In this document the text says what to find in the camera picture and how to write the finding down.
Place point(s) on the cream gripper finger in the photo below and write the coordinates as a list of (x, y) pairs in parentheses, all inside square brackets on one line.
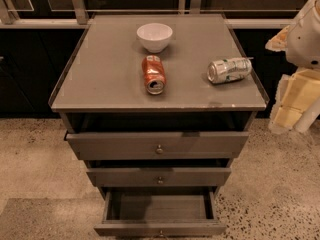
[(294, 95), (278, 42)]

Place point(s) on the red coke can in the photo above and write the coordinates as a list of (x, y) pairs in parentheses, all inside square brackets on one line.
[(154, 74)]

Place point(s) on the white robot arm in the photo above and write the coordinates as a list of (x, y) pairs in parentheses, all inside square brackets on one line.
[(303, 39)]

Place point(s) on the grey drawer cabinet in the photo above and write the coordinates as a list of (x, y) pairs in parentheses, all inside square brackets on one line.
[(102, 88)]

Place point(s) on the bottom grey drawer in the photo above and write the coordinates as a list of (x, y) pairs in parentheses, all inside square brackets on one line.
[(160, 212)]

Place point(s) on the grey drawer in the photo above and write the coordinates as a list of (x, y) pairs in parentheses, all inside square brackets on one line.
[(152, 177), (156, 145), (160, 212)]

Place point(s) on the middle grey drawer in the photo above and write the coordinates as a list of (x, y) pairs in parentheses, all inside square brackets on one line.
[(152, 177)]

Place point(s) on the top grey drawer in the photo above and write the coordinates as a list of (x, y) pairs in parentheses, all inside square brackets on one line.
[(156, 145)]

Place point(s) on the white ceramic bowl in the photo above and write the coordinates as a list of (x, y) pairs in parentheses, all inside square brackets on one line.
[(154, 37)]

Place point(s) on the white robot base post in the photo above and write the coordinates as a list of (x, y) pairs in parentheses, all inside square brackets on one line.
[(308, 117)]

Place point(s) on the metal railing frame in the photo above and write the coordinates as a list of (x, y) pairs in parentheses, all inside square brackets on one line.
[(240, 14)]

